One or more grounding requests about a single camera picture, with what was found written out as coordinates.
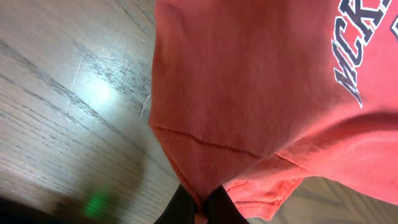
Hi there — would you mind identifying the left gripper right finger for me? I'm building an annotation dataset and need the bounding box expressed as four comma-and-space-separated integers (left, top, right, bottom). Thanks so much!
204, 185, 249, 224

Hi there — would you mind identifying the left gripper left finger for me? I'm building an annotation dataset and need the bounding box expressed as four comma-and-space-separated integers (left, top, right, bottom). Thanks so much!
154, 184, 196, 224

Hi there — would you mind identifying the red printed t-shirt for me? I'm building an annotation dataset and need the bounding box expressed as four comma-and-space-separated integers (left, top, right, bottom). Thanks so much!
149, 0, 397, 220

